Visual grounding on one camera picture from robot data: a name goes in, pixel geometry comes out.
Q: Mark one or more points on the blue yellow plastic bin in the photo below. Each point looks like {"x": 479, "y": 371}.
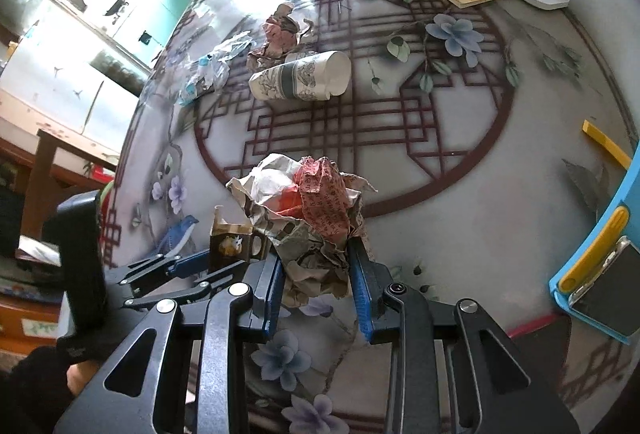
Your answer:
{"x": 590, "y": 259}

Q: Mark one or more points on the white refrigerator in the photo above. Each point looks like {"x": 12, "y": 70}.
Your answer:
{"x": 60, "y": 93}

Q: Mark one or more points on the brown wooden chair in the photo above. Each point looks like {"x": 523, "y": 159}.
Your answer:
{"x": 52, "y": 163}

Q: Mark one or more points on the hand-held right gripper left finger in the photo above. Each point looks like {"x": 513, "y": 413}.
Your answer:
{"x": 272, "y": 296}

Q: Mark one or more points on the crumpled pink patterned paper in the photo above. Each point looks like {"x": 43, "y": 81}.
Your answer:
{"x": 277, "y": 36}

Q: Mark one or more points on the person's left forearm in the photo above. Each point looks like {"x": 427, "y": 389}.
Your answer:
{"x": 35, "y": 394}

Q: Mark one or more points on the patterned paper cup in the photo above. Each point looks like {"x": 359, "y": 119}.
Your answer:
{"x": 300, "y": 78}

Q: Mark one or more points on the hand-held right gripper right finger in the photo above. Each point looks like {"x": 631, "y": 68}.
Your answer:
{"x": 361, "y": 296}

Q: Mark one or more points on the black wok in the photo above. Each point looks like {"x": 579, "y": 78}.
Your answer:
{"x": 117, "y": 4}

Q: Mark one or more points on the orange storage box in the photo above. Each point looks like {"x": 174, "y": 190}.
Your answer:
{"x": 27, "y": 319}

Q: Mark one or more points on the brown red-print paper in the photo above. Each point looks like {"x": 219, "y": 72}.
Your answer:
{"x": 315, "y": 199}

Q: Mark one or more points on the small yellow carton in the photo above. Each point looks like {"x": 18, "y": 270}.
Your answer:
{"x": 230, "y": 246}

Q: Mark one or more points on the clear plastic wrapper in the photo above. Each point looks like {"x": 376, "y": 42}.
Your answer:
{"x": 207, "y": 68}

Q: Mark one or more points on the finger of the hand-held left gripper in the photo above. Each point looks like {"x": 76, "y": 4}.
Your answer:
{"x": 200, "y": 286}
{"x": 187, "y": 264}

